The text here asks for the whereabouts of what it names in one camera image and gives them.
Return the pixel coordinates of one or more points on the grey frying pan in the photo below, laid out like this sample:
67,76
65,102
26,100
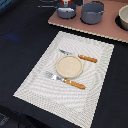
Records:
64,11

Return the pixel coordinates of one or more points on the red sausage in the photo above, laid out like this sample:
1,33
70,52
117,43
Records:
66,2

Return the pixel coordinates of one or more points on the brown stove board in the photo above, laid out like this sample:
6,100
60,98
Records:
106,28

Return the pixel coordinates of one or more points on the round beige plate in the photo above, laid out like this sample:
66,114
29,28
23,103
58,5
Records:
69,66

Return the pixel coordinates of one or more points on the beige bowl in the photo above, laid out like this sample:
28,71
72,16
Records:
123,14

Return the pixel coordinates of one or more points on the fork with wooden handle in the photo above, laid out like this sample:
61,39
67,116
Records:
67,81

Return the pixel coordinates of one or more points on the knife with wooden handle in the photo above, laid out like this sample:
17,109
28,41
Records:
80,56

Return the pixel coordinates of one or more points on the grey pot with handles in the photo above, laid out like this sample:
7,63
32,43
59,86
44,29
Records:
92,12

